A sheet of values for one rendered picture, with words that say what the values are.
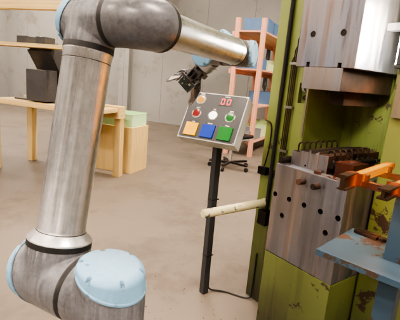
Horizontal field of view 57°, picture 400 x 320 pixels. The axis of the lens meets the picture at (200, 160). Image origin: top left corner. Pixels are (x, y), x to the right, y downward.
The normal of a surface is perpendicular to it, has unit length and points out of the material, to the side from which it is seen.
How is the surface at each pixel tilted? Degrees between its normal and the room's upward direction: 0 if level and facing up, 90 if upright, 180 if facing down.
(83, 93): 83
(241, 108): 60
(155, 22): 92
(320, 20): 90
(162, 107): 90
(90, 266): 5
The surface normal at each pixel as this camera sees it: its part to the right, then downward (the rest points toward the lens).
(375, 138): -0.80, 0.06
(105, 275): 0.16, -0.96
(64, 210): 0.33, 0.11
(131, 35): 0.11, 0.73
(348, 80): 0.59, 0.22
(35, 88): -0.36, 0.17
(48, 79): 0.93, 0.15
